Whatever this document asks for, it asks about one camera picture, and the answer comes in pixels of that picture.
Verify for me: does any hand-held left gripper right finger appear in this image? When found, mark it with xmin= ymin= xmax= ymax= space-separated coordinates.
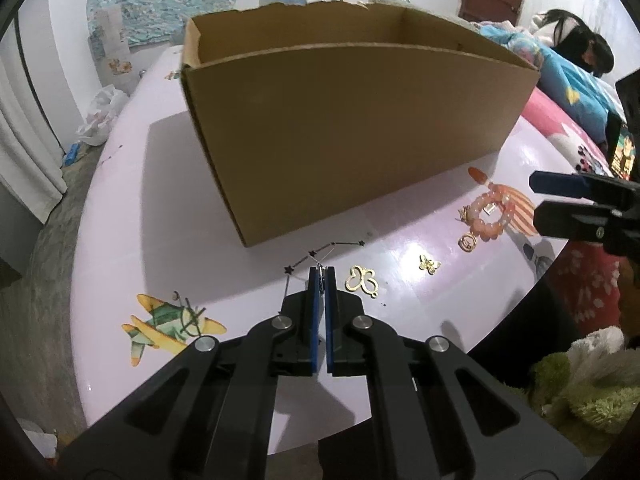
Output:
xmin=325 ymin=266 xmax=587 ymax=480

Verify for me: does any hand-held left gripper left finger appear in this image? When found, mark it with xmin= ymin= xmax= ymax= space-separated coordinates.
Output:
xmin=60 ymin=266 xmax=326 ymax=480

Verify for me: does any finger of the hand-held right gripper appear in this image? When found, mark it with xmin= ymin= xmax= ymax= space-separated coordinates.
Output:
xmin=529 ymin=170 xmax=640 ymax=211
xmin=532 ymin=200 xmax=640 ymax=257

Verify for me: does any gold clover charm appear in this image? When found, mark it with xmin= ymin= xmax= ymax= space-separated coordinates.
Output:
xmin=344 ymin=266 xmax=381 ymax=299

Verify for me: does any pink bead bracelet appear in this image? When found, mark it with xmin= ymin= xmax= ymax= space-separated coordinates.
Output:
xmin=467 ymin=184 xmax=517 ymax=240

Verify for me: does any brown cardboard box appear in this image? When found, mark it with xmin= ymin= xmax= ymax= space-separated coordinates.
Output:
xmin=180 ymin=0 xmax=542 ymax=248

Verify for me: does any pink floral blanket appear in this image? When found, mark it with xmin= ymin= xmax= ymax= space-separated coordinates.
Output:
xmin=520 ymin=87 xmax=640 ymax=343

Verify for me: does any blue printed quilt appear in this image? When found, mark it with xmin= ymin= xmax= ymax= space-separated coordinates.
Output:
xmin=477 ymin=22 xmax=627 ymax=147

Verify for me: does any fuzzy green white clothing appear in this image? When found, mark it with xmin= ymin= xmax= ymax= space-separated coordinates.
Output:
xmin=529 ymin=326 xmax=640 ymax=457

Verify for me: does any white plastic bag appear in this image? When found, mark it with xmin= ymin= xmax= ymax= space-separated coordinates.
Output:
xmin=75 ymin=84 xmax=132 ymax=147

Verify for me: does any white curtain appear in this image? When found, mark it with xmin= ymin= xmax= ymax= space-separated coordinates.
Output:
xmin=0 ymin=35 xmax=69 ymax=223

